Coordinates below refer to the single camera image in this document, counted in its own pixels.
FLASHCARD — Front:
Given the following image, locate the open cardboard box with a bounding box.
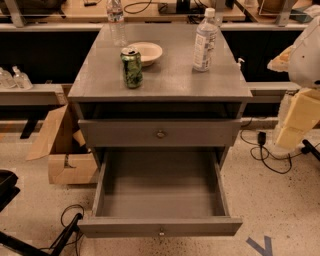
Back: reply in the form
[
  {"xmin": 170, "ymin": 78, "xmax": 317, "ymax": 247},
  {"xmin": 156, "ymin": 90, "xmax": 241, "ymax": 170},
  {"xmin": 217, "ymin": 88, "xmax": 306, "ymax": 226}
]
[{"xmin": 26, "ymin": 105, "xmax": 98, "ymax": 185}]

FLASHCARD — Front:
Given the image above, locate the black stand leg right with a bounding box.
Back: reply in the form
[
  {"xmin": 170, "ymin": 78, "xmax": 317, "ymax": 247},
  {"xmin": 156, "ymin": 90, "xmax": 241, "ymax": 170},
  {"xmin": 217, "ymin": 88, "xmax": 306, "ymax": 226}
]
[{"xmin": 301, "ymin": 139, "xmax": 320, "ymax": 161}]

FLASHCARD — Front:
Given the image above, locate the clear sanitizer bottle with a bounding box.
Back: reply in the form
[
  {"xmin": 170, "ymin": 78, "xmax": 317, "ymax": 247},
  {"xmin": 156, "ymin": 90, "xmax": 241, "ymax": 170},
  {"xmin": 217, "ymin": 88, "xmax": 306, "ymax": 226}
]
[
  {"xmin": 12, "ymin": 66, "xmax": 33, "ymax": 90},
  {"xmin": 0, "ymin": 67, "xmax": 16, "ymax": 89}
]

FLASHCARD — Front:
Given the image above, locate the small white pump bottle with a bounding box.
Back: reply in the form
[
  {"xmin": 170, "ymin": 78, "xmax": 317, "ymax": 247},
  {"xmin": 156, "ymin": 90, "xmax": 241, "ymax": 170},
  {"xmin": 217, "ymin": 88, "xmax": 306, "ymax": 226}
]
[{"xmin": 237, "ymin": 58, "xmax": 245, "ymax": 71}]

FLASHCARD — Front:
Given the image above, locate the black cable on floor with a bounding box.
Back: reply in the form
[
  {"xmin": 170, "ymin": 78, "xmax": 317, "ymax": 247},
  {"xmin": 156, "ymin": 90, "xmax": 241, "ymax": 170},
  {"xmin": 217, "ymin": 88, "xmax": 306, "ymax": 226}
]
[{"xmin": 39, "ymin": 203, "xmax": 86, "ymax": 256}]

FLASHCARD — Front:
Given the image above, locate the cream shallow bowl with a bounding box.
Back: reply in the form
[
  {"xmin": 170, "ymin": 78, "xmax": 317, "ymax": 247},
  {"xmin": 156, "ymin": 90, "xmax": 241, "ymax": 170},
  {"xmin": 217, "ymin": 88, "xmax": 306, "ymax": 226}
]
[{"xmin": 130, "ymin": 42, "xmax": 163, "ymax": 67}]

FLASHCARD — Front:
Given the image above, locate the clear bottle with white cap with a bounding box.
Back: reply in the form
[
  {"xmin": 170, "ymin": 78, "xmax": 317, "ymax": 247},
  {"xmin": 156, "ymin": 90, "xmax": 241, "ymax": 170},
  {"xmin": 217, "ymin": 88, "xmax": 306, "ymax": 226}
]
[{"xmin": 193, "ymin": 8, "xmax": 218, "ymax": 72}]

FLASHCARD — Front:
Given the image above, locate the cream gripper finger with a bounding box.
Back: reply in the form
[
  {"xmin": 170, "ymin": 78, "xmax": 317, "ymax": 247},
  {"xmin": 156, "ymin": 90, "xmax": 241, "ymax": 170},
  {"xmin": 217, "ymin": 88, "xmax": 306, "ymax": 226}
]
[
  {"xmin": 274, "ymin": 88, "xmax": 320, "ymax": 150},
  {"xmin": 267, "ymin": 46, "xmax": 293, "ymax": 72}
]

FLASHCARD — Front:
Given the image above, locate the closed grey upper drawer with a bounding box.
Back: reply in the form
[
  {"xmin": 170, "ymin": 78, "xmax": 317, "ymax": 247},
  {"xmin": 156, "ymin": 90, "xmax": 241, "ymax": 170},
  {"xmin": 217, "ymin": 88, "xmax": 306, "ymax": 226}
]
[{"xmin": 79, "ymin": 119, "xmax": 240, "ymax": 147}]

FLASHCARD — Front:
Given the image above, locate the clear sanitizer bottle right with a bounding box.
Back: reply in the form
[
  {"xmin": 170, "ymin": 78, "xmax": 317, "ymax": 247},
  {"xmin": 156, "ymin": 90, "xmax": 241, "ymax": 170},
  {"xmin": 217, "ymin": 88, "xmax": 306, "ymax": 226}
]
[{"xmin": 12, "ymin": 66, "xmax": 33, "ymax": 90}]

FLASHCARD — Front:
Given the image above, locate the grey drawer cabinet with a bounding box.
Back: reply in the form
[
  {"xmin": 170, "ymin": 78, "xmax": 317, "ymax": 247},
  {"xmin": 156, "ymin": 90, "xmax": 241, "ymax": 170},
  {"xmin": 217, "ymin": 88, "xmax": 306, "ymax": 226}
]
[{"xmin": 69, "ymin": 23, "xmax": 252, "ymax": 164}]

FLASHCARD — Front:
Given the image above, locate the open grey lower drawer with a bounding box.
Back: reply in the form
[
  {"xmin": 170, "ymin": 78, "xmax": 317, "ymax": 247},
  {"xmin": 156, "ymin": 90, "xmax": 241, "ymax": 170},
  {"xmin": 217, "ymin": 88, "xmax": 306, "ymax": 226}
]
[{"xmin": 79, "ymin": 149, "xmax": 242, "ymax": 238}]

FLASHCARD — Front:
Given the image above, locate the green soda can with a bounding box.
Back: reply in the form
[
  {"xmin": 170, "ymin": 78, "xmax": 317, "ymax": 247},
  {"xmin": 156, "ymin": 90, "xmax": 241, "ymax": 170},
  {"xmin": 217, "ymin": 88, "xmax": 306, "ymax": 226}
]
[{"xmin": 120, "ymin": 46, "xmax": 143, "ymax": 89}]

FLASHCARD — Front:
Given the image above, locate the clear sanitizer bottle left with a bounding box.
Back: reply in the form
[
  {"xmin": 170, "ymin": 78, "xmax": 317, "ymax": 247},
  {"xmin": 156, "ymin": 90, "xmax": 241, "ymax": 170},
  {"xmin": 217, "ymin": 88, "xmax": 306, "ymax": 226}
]
[{"xmin": 0, "ymin": 67, "xmax": 16, "ymax": 89}]

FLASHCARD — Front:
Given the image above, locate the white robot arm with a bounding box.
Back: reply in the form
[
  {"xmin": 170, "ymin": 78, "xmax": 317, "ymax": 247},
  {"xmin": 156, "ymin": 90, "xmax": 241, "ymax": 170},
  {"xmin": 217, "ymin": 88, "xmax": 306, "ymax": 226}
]
[{"xmin": 267, "ymin": 16, "xmax": 320, "ymax": 152}]

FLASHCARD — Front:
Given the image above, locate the clear water bottle at back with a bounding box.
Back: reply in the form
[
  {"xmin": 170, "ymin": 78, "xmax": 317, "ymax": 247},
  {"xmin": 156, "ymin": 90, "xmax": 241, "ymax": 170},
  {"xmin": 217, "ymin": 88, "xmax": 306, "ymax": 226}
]
[{"xmin": 106, "ymin": 0, "xmax": 127, "ymax": 47}]

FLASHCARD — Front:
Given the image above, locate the black chair edge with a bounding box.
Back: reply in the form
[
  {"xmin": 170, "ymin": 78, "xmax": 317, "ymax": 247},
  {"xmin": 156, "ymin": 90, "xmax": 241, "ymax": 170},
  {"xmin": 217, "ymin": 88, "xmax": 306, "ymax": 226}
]
[{"xmin": 0, "ymin": 169, "xmax": 20, "ymax": 212}]

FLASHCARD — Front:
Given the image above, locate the black stand base left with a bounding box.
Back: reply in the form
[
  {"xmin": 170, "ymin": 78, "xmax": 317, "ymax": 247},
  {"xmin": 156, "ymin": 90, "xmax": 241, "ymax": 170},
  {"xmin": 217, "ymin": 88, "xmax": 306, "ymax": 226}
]
[{"xmin": 0, "ymin": 212, "xmax": 84, "ymax": 256}]

